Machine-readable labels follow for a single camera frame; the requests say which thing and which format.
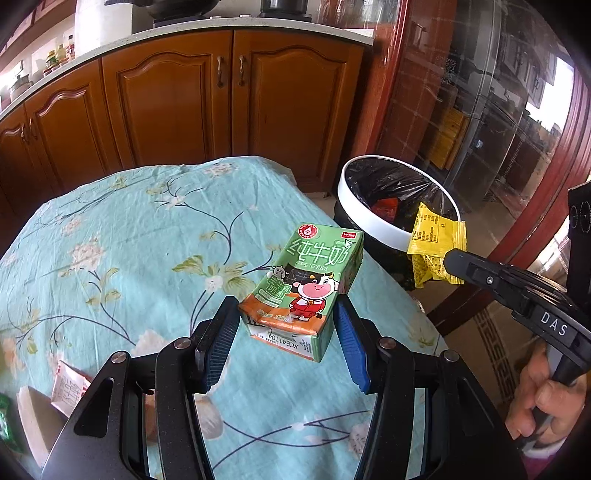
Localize white paper box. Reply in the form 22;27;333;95
16;385;68;467

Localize green foil candy wrapper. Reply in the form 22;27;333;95
0;392;24;453

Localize white round trash bin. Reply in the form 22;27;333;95
333;156;462;291

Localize red framed glass door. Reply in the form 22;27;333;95
351;0;591;352

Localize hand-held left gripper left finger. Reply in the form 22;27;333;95
41;295;242;480

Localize small lidded white pot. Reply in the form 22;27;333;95
9;74;33;100

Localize wooden base cabinets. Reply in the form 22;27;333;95
0;28;365;222

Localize wooden wall cabinets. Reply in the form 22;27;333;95
0;0;77;70

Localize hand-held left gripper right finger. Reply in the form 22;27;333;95
332;299;527;480

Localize black cooking pot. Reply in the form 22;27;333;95
259;0;308;14

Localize person's right hand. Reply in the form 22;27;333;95
505;343;591;452

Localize black trash bag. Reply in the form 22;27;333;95
333;159;458;291

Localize person's right forearm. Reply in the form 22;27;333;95
522;443;575;480

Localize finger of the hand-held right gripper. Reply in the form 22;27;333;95
443;248;571;315

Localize small red white carton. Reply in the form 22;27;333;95
50;360;93;416

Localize yellow crate behind glass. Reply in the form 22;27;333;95
427;108;469;169

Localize floral light blue tablecloth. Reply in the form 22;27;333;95
0;156;446;480

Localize green milk carton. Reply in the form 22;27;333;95
237;223;365;364

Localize black wok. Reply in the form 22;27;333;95
104;0;222;21

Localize yellow snack packet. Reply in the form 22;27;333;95
406;202;468;289

